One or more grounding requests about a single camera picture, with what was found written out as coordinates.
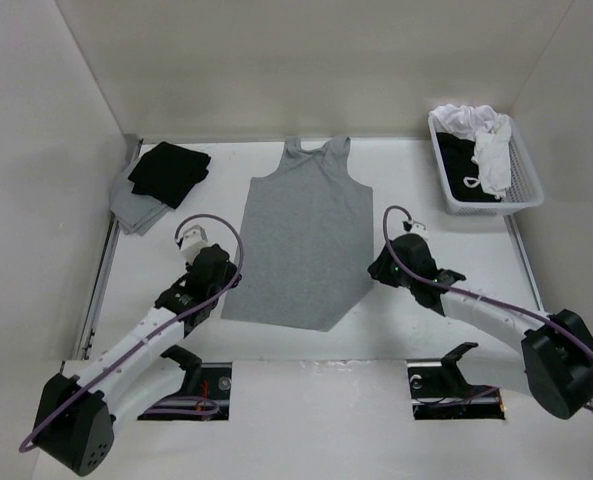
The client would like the grey tank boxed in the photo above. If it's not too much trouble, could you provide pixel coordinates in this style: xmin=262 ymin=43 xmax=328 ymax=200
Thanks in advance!
xmin=109 ymin=160 xmax=170 ymax=236
xmin=222 ymin=136 xmax=374 ymax=332

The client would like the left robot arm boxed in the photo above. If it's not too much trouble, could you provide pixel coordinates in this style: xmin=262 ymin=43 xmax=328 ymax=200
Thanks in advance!
xmin=21 ymin=245 xmax=240 ymax=477

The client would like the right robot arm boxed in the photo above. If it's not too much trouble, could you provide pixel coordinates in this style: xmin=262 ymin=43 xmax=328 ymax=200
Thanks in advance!
xmin=368 ymin=233 xmax=593 ymax=419

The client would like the folded grey tank top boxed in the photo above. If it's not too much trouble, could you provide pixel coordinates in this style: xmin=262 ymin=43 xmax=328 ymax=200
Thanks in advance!
xmin=109 ymin=160 xmax=170 ymax=236

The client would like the black tank top in basket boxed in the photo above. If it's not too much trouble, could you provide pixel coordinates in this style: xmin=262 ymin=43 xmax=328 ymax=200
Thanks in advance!
xmin=437 ymin=132 xmax=500 ymax=203

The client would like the folded black tank top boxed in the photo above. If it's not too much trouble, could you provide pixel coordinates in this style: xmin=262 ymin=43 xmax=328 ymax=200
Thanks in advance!
xmin=128 ymin=142 xmax=211 ymax=209

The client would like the white tank top in basket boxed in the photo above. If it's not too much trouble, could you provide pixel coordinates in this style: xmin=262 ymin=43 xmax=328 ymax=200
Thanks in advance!
xmin=430 ymin=104 xmax=512 ymax=201

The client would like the white plastic laundry basket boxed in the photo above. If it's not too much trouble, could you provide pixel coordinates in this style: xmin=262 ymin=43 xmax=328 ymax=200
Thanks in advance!
xmin=428 ymin=113 xmax=544 ymax=216

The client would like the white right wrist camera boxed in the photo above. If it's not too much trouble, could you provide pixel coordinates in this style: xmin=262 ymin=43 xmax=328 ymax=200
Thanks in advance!
xmin=402 ymin=220 xmax=429 ymax=241

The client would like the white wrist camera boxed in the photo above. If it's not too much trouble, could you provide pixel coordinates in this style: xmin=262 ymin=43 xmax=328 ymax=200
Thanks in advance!
xmin=402 ymin=220 xmax=429 ymax=241
xmin=177 ymin=225 xmax=209 ymax=263

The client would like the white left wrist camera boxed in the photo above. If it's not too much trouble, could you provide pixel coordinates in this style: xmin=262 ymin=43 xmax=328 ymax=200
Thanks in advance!
xmin=177 ymin=225 xmax=209 ymax=263

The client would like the right metal table rail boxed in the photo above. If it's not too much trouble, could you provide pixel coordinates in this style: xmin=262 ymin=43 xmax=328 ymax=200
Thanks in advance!
xmin=504 ymin=215 xmax=545 ymax=311

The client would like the metal table rail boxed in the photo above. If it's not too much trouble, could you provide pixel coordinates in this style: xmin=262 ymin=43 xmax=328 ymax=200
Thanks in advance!
xmin=504 ymin=215 xmax=545 ymax=311
xmin=75 ymin=133 xmax=145 ymax=361

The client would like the left metal table rail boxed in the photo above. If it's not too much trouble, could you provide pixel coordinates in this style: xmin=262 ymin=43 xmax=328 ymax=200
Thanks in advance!
xmin=75 ymin=133 xmax=145 ymax=361

